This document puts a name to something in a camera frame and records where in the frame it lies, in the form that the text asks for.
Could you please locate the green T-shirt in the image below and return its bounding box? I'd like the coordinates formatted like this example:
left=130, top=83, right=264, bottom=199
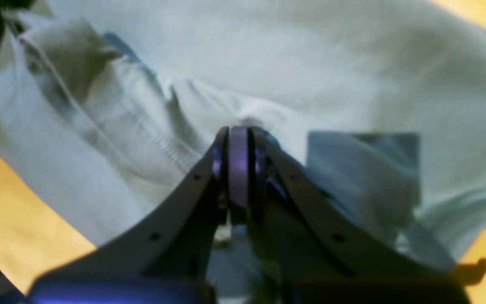
left=0, top=0, right=486, bottom=271

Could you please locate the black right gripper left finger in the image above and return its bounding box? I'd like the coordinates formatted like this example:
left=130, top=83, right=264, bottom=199
left=26, top=127, right=248, bottom=304

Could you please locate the yellow tablecloth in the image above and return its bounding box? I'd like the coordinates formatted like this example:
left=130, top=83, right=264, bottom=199
left=0, top=0, right=486, bottom=304

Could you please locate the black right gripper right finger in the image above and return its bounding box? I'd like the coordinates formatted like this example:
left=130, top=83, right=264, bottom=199
left=247, top=127, right=470, bottom=304

